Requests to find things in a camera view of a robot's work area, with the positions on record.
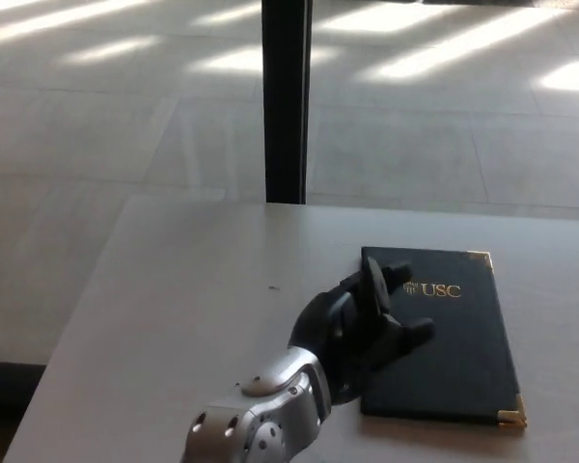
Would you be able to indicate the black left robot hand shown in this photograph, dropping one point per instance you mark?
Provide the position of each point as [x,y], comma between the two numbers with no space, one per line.
[362,318]

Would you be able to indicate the dark blue USC diary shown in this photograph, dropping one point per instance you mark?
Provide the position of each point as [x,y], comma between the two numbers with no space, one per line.
[449,347]

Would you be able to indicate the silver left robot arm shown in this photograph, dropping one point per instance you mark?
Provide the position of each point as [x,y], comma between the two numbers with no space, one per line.
[265,405]

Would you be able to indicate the black vertical pillar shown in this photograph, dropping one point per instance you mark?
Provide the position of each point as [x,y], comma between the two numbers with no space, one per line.
[284,96]

